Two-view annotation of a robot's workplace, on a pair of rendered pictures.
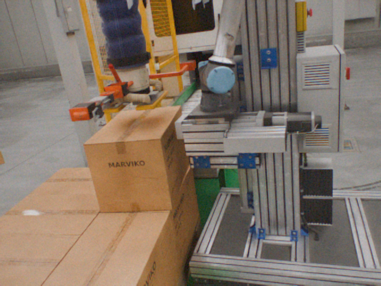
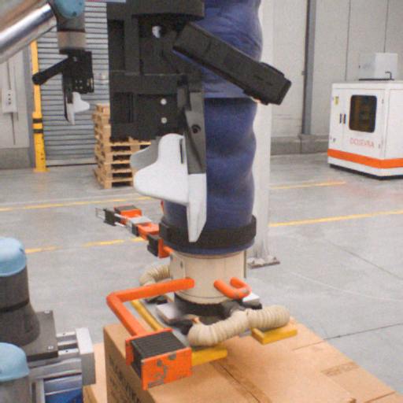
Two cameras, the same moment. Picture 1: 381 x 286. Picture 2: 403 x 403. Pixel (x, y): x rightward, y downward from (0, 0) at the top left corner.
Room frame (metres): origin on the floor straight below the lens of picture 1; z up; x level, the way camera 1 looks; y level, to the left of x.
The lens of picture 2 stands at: (2.74, -0.45, 1.63)
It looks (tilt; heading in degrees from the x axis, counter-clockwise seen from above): 13 degrees down; 141
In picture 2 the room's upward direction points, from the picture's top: straight up
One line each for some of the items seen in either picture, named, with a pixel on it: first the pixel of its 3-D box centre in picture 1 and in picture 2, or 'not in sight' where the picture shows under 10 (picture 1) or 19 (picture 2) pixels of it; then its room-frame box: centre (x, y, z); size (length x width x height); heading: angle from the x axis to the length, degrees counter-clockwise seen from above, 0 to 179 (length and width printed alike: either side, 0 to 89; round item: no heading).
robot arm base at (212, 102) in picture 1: (214, 97); (5, 316); (1.62, -0.14, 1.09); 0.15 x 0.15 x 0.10
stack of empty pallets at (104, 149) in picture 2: not in sight; (127, 142); (-4.60, 3.88, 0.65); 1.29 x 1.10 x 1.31; 160
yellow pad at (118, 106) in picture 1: (119, 100); (241, 302); (1.90, 0.36, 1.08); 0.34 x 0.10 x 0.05; 169
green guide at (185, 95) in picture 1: (178, 100); not in sight; (3.79, 0.06, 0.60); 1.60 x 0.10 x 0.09; 166
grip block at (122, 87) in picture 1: (116, 90); (167, 242); (1.64, 0.31, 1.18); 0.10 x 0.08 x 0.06; 79
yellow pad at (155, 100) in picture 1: (152, 97); (173, 319); (1.87, 0.17, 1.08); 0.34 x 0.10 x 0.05; 169
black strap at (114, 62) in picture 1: (128, 58); (207, 225); (1.88, 0.26, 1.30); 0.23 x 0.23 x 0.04
